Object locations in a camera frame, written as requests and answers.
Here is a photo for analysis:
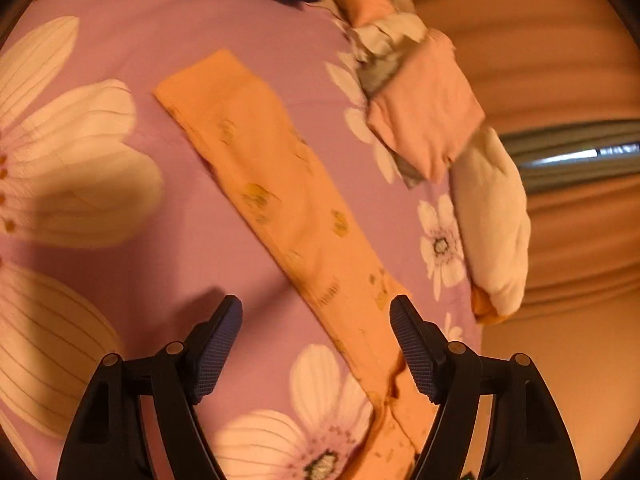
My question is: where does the orange cartoon print garment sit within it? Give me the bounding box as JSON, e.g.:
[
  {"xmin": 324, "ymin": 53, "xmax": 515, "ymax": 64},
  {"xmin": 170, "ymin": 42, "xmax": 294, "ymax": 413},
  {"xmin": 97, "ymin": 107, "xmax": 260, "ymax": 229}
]
[{"xmin": 154, "ymin": 50, "xmax": 435, "ymax": 479}]

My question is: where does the purple floral bed sheet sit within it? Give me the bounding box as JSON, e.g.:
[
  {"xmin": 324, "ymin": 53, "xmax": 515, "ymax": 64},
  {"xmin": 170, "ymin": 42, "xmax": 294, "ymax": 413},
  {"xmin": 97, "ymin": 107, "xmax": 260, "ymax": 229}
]
[{"xmin": 1, "ymin": 0, "xmax": 480, "ymax": 479}]

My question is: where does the white and orange plush pillow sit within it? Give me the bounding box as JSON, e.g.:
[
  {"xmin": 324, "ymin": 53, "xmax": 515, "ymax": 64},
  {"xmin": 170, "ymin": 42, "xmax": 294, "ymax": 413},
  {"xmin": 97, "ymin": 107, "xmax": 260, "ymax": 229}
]
[{"xmin": 450, "ymin": 127, "xmax": 532, "ymax": 325}]

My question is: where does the grey blue curtain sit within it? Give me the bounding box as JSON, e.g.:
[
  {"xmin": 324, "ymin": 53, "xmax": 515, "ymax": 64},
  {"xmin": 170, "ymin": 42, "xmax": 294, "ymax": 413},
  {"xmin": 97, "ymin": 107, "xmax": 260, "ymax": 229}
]
[{"xmin": 501, "ymin": 119, "xmax": 639, "ymax": 194}]

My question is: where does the pink folded garment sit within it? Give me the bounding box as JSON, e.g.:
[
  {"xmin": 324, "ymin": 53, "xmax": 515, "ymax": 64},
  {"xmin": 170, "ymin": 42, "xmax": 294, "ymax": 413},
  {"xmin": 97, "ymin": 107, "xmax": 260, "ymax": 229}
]
[{"xmin": 340, "ymin": 0, "xmax": 485, "ymax": 182}]

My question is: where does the beige curtain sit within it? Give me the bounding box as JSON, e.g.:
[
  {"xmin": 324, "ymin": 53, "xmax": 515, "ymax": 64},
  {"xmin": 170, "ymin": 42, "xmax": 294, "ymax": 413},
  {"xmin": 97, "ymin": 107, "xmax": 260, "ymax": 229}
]
[{"xmin": 413, "ymin": 0, "xmax": 639, "ymax": 315}]

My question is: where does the white grey folded garment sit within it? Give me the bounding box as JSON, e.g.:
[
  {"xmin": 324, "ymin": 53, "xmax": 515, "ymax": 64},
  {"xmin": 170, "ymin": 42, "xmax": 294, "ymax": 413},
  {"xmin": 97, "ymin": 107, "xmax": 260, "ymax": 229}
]
[{"xmin": 344, "ymin": 12, "xmax": 426, "ymax": 188}]

